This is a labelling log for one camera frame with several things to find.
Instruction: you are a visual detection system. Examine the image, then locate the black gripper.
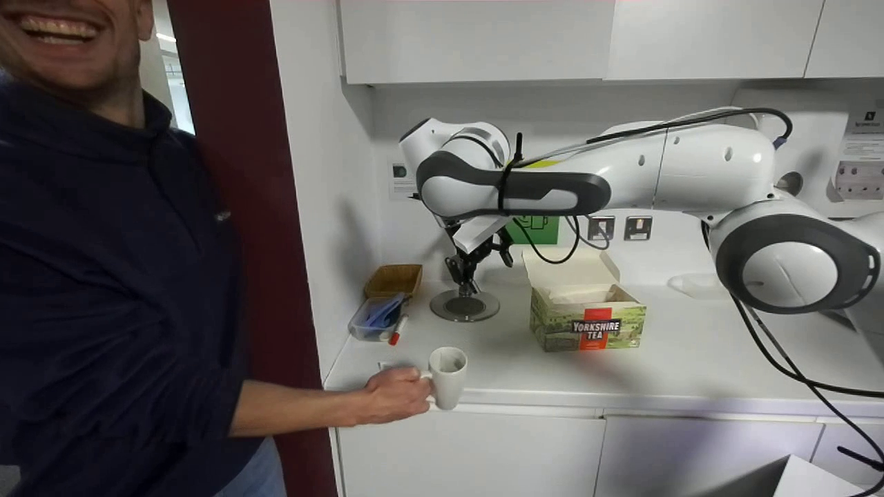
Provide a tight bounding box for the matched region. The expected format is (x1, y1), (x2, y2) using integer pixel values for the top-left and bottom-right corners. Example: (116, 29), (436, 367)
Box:
(444, 229), (516, 290)

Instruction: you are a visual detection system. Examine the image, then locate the white mug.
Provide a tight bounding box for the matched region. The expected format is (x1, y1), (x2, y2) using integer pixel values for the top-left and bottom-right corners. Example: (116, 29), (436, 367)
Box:
(420, 344), (472, 415)

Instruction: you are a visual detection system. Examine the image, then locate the person's right forearm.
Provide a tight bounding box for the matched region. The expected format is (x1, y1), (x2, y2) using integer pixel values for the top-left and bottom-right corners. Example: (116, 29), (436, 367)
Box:
(228, 379), (368, 442)

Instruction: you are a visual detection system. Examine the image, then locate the green tea bag box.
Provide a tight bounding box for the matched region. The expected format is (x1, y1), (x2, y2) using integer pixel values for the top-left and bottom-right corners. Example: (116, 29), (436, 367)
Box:
(519, 247), (649, 356)

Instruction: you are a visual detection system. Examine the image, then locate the person's right hand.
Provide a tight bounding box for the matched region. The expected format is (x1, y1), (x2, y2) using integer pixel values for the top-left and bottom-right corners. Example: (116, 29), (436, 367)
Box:
(352, 366), (436, 429)

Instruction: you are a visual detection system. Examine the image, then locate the green clean after use poster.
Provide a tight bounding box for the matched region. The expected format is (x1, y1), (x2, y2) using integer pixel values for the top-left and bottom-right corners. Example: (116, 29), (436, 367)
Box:
(502, 212), (565, 248)

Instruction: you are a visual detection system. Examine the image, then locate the red pen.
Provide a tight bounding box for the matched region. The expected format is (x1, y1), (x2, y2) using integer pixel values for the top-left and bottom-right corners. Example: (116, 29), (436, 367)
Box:
(385, 316), (413, 352)

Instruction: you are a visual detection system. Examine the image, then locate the blue cloth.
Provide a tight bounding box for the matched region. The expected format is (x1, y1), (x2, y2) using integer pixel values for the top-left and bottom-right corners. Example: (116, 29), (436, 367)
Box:
(346, 294), (408, 345)

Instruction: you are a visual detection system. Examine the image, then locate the white lower cabinet door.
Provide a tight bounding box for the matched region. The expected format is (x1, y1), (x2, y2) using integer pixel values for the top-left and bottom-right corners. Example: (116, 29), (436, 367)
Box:
(591, 415), (826, 497)
(810, 421), (884, 493)
(335, 404), (607, 497)

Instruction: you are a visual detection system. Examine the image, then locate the clear plastic lid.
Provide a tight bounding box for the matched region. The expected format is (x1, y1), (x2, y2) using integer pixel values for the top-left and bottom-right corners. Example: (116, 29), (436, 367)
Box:
(665, 272), (733, 301)

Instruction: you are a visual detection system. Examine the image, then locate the white upper cabinet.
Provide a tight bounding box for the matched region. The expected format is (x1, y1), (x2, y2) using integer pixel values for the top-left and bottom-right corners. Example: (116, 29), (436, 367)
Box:
(335, 0), (884, 88)

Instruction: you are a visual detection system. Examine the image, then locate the person in navy sweater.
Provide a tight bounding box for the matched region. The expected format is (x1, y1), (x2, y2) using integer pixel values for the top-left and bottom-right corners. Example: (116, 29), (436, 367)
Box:
(0, 0), (287, 497)

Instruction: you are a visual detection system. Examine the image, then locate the grey appliance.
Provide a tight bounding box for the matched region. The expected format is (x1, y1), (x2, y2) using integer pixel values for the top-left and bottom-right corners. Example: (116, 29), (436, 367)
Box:
(826, 308), (884, 366)

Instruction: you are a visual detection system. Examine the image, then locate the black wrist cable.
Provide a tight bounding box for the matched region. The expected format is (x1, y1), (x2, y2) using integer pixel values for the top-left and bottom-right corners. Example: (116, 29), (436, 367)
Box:
(494, 105), (795, 272)

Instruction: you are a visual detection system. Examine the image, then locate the metal wall socket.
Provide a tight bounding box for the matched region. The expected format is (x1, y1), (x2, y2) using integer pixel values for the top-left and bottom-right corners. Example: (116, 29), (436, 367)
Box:
(587, 212), (620, 247)
(623, 212), (658, 247)

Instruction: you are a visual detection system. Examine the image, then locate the black base cable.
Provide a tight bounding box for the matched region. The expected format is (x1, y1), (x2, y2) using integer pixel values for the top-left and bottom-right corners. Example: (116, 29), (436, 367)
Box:
(726, 287), (884, 497)

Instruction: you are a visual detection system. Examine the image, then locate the white double wall socket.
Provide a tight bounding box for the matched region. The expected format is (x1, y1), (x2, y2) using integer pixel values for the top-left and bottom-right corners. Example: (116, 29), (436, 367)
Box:
(823, 157), (884, 206)

